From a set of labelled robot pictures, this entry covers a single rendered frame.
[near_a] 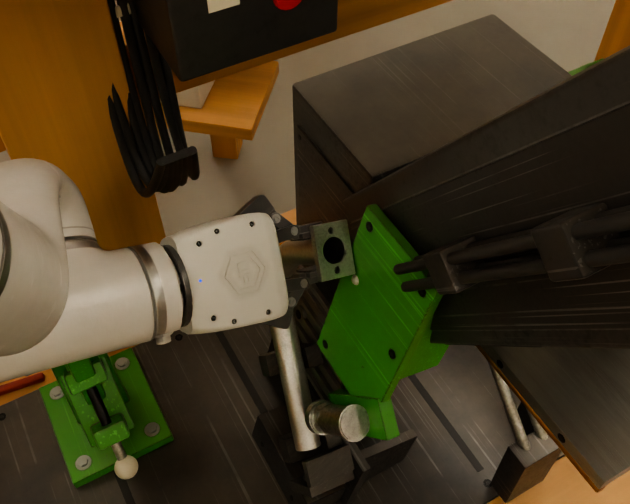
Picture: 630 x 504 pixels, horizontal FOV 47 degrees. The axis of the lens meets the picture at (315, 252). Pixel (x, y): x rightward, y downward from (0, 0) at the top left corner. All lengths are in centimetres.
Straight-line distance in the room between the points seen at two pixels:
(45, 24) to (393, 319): 43
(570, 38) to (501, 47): 236
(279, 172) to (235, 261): 189
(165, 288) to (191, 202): 186
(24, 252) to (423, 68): 61
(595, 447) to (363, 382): 23
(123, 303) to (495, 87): 51
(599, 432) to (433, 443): 28
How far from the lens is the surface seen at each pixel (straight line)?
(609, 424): 77
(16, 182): 53
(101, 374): 87
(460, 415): 99
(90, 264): 61
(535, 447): 87
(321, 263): 70
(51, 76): 78
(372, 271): 70
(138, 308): 61
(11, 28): 75
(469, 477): 96
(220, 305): 65
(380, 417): 75
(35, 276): 41
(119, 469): 91
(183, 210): 244
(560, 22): 340
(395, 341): 70
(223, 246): 65
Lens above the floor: 177
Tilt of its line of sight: 51 degrees down
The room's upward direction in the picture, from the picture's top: straight up
